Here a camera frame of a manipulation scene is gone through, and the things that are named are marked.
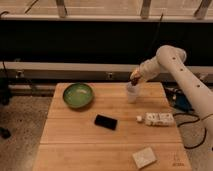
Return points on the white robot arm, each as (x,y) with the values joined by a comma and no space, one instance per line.
(172,59)

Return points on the red pepper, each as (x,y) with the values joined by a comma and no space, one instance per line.
(134,81)

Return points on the green bowl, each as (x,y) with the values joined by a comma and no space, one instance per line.
(78,95)

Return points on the black smartphone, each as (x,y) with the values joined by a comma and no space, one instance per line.
(105,122)

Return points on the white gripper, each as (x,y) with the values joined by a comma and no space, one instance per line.
(145,71)

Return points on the white plastic bottle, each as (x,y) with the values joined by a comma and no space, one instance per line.
(156,119)

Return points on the grey metal rail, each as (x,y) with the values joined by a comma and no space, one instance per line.
(66,71)

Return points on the black object on floor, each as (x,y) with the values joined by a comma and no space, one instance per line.
(5,133)

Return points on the white ceramic cup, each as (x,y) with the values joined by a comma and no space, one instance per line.
(132,92)

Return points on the beige sponge block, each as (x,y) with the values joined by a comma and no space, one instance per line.
(144,157)

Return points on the blue object on floor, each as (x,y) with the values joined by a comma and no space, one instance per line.
(180,101)

